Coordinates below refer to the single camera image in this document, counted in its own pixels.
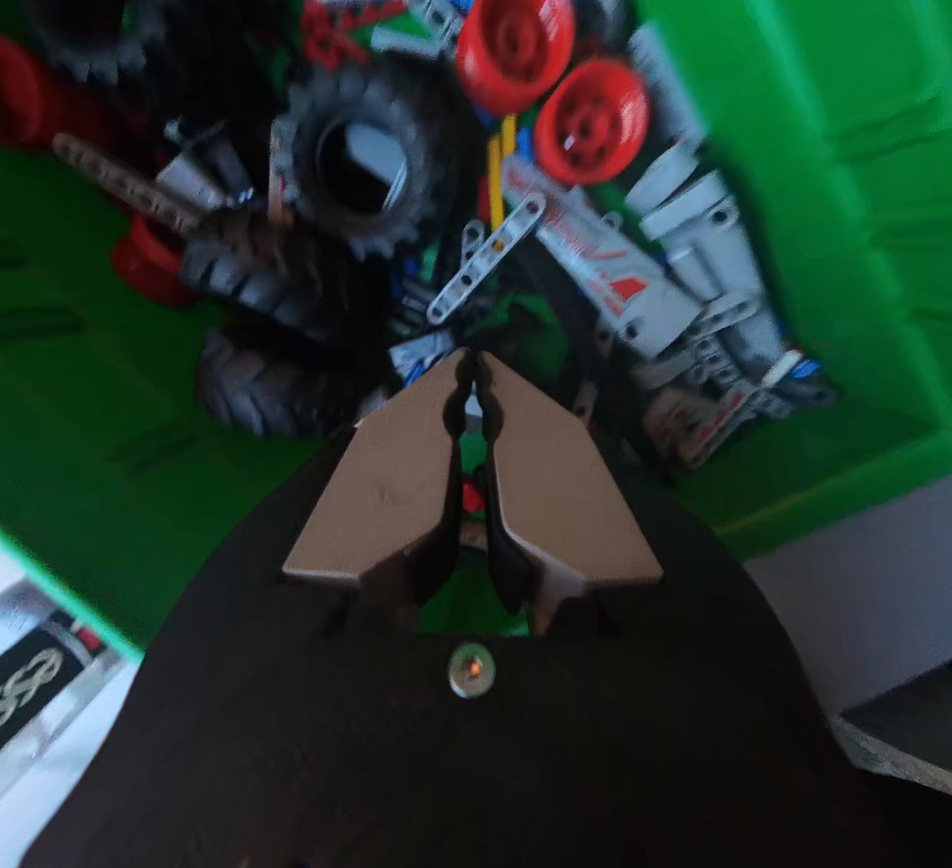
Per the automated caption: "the grey lego panel red print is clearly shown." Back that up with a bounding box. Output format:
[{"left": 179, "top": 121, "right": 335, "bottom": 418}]
[{"left": 502, "top": 157, "right": 704, "bottom": 359}]

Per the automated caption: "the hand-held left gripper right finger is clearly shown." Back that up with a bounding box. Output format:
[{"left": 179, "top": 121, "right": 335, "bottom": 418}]
[{"left": 476, "top": 350, "right": 664, "bottom": 635}]

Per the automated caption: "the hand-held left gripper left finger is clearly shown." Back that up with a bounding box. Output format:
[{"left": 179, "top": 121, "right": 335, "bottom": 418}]
[{"left": 283, "top": 347, "right": 477, "bottom": 609}]

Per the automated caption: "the green plastic bin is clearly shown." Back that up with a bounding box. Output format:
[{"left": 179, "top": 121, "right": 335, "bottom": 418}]
[{"left": 0, "top": 0, "right": 952, "bottom": 661}]

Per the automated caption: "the red lego wheel hub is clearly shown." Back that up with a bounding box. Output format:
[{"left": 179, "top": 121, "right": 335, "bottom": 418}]
[
  {"left": 534, "top": 57, "right": 652, "bottom": 186},
  {"left": 110, "top": 213, "right": 198, "bottom": 307},
  {"left": 455, "top": 0, "right": 577, "bottom": 116},
  {"left": 0, "top": 35, "right": 68, "bottom": 151}
]

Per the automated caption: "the lego instruction booklet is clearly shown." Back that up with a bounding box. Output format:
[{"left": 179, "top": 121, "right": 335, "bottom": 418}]
[{"left": 0, "top": 578, "right": 142, "bottom": 753}]

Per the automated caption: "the pile of lego pieces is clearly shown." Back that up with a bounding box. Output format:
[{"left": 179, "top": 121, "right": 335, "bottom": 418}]
[{"left": 156, "top": 0, "right": 837, "bottom": 534}]

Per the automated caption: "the long grey holed lego beam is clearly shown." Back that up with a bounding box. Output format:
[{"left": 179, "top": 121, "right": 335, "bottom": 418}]
[{"left": 52, "top": 131, "right": 203, "bottom": 235}]

